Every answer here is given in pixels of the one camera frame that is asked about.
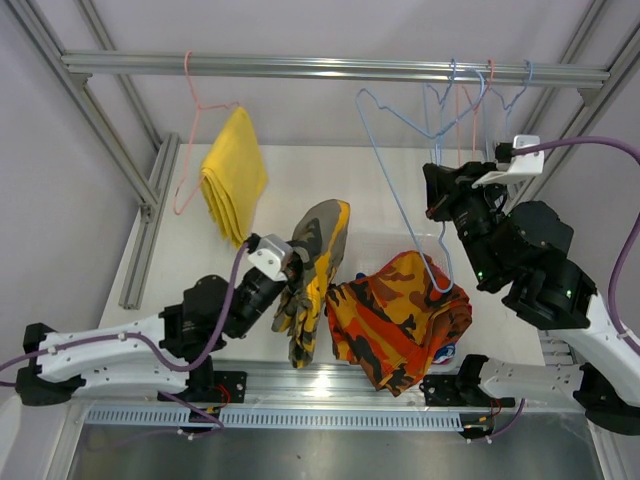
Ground left aluminium frame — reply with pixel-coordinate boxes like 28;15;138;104
1;1;180;310

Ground blue hanger with orange trousers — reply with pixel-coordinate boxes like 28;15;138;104
422;58;457;166

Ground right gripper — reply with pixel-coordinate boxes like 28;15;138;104
424;162;511;288

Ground pink wire hanger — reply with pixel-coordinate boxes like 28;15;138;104
172;50;241;216

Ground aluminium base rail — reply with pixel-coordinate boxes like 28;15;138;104
67;356;604;412

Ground white plastic basket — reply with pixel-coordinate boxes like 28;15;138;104
348;231;449;276

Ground orange brown camouflage trousers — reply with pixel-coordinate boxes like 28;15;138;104
325;251;472;397

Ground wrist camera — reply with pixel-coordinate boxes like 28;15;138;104
472;134;545;188
248;234;293;282

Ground white slotted cable duct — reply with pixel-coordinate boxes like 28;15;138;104
85;406;463;432

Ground aluminium frame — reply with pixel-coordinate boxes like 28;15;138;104
1;1;180;310
482;0;640;361

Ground grey yellow camouflage trousers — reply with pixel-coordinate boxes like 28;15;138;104
271;199;351;369

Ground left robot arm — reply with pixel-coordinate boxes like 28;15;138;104
14;267;300;406

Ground blue hanger with camo trousers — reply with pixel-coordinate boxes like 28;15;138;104
354;63;488;264

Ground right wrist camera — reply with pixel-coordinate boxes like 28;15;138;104
472;134;545;188

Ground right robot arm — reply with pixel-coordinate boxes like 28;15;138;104
423;162;639;436

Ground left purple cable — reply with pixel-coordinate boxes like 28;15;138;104
0;242;251;387

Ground aluminium hanging rail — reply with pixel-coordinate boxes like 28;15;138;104
62;50;610;90

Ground blue white patterned trousers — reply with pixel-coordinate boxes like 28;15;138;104
433;343;456;365

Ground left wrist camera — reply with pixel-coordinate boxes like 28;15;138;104
248;234;293;282

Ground right aluminium frame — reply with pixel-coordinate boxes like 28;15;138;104
482;0;640;361

